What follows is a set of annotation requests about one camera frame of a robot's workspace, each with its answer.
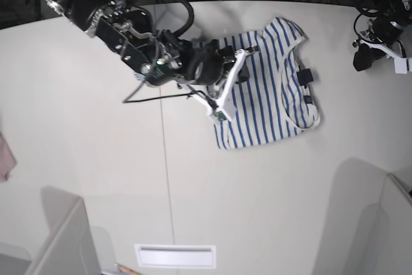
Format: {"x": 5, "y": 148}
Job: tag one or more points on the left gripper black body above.
{"x": 382, "y": 30}

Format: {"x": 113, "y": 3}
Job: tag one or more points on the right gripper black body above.
{"x": 186, "y": 63}

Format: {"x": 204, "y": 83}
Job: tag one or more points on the blue white striped T-shirt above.
{"x": 275, "y": 102}

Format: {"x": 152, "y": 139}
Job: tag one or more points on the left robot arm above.
{"x": 382, "y": 9}

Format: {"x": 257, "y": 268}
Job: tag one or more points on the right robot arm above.
{"x": 156, "y": 56}

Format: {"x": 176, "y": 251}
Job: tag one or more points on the white table slot plate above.
{"x": 176, "y": 256}

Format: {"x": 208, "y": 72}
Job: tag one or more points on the grey partition panel right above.
{"x": 368, "y": 230}

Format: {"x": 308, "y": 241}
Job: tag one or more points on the grey partition panel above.
{"x": 68, "y": 247}
{"x": 368, "y": 230}

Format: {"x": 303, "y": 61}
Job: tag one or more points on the pink cloth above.
{"x": 7, "y": 160}

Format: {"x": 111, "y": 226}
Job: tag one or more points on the grey partition panel left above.
{"x": 68, "y": 247}

